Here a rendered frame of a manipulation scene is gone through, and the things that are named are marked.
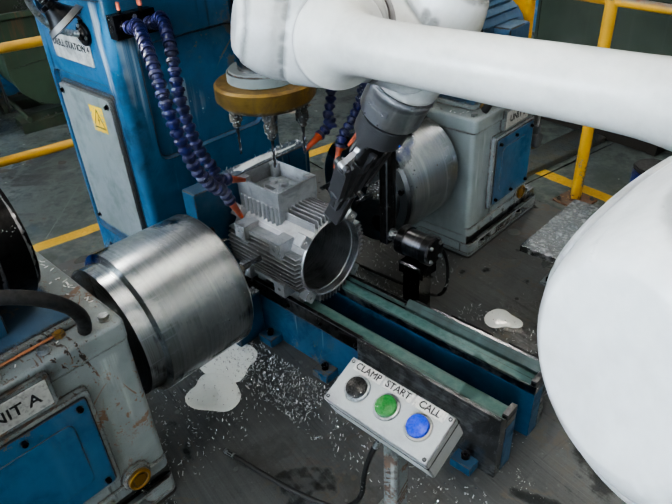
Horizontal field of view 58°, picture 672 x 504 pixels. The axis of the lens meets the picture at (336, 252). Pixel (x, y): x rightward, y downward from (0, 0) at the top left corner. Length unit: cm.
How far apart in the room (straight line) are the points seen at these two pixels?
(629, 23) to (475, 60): 363
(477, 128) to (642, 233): 120
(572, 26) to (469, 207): 297
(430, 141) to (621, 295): 116
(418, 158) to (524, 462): 62
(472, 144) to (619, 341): 122
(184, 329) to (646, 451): 81
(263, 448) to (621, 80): 84
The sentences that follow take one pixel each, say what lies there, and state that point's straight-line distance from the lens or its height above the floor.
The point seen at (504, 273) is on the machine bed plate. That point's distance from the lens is 151.
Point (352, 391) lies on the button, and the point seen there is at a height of 107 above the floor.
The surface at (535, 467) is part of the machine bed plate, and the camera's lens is 111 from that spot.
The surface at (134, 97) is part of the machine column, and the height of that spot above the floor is 131.
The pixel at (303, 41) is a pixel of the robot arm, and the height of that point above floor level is 151.
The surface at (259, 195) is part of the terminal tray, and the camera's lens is 117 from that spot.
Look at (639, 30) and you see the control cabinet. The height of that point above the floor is 71.
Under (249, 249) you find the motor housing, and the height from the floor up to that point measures 103.
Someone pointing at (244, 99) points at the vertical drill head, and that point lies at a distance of 105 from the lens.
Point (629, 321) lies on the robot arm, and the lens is 21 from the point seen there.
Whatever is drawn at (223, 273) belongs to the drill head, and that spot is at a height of 111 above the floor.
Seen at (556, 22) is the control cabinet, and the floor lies 67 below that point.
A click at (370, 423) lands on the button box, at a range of 81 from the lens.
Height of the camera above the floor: 166
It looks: 33 degrees down
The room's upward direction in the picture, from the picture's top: 3 degrees counter-clockwise
